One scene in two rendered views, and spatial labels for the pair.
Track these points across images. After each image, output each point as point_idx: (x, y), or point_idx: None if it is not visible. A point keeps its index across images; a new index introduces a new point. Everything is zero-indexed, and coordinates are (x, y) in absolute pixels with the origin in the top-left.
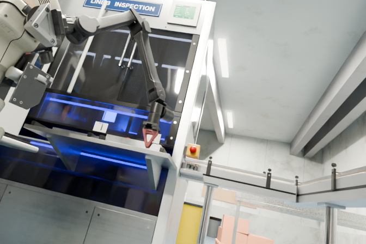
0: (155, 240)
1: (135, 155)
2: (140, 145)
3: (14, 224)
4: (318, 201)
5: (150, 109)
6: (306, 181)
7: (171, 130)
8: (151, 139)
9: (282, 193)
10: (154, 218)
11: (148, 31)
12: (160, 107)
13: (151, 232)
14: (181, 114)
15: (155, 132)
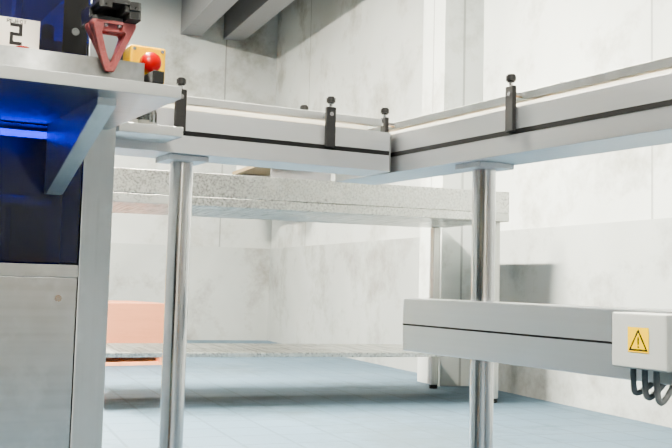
0: (85, 326)
1: (42, 98)
2: (85, 68)
3: None
4: (463, 160)
5: None
6: (412, 119)
7: (72, 8)
8: (120, 50)
9: (361, 154)
10: (71, 270)
11: None
12: None
13: (70, 308)
14: None
15: (132, 28)
